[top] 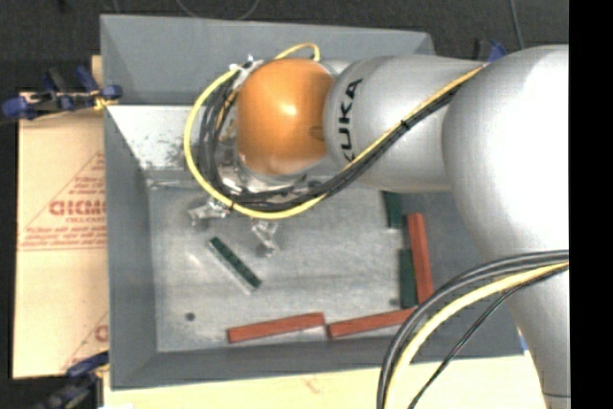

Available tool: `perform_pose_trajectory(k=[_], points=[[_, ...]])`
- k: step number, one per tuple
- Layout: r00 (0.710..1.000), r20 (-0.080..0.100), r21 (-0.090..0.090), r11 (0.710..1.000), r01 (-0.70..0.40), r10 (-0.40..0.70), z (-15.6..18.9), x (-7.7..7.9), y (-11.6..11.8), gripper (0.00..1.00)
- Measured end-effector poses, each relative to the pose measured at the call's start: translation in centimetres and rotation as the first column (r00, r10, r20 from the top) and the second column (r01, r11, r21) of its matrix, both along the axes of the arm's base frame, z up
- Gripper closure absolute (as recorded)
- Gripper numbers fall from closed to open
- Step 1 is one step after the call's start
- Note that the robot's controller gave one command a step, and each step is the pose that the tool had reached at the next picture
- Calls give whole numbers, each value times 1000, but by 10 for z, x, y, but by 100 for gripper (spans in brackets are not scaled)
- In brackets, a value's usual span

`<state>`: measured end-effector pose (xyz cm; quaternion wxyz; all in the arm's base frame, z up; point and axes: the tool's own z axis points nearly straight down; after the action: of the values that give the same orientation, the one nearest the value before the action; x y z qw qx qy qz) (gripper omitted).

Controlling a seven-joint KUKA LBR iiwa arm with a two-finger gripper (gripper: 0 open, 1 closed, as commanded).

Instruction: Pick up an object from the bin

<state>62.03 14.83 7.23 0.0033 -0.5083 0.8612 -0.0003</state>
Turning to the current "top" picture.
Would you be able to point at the dark green flat block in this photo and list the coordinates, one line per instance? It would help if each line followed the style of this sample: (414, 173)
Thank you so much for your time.
(235, 264)
(407, 278)
(393, 210)

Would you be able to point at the red-brown flat block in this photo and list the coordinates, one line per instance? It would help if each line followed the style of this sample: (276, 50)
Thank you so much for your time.
(275, 327)
(369, 323)
(420, 258)

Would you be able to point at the grey metal bin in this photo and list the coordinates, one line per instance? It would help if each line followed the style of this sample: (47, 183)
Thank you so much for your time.
(306, 263)

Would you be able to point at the black cylinder on white bracket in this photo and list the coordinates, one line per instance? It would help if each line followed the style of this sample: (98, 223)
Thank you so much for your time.
(243, 65)

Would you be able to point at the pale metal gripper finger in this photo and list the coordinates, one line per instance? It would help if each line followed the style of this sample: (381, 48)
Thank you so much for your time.
(264, 237)
(207, 211)

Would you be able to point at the brown cardboard board, red print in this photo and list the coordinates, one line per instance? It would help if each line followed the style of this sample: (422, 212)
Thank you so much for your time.
(57, 187)

